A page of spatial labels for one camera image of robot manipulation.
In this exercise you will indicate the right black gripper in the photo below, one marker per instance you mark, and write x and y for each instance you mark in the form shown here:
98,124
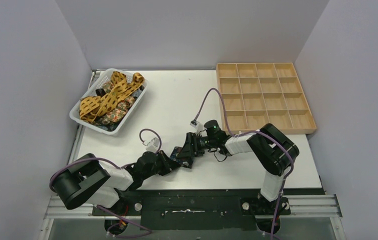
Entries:
191,148

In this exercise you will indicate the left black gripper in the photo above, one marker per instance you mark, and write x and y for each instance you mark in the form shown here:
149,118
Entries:
167,162

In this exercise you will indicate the wooden compartment tray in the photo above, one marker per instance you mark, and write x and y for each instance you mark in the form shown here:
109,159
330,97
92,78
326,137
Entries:
258,93

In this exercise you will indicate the dark floral tie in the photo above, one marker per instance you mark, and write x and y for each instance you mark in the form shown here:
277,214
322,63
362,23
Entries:
185,162

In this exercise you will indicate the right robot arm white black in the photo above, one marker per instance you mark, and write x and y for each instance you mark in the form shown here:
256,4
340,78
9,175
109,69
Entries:
274,150

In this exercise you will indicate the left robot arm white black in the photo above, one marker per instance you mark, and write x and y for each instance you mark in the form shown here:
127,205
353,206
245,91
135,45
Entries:
98,181

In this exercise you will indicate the beige floral tie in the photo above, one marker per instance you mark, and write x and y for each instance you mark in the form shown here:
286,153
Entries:
118,113

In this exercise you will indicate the yellow patterned tie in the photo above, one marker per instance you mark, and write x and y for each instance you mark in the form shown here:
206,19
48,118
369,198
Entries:
108,96

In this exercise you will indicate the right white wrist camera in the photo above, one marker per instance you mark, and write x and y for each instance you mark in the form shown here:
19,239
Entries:
198,126

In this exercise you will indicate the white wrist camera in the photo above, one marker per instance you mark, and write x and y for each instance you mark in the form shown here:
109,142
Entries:
198,126
152,145

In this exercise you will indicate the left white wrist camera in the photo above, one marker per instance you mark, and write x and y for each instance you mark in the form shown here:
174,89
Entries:
152,145

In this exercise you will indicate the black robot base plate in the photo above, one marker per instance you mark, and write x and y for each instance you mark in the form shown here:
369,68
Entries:
163,210

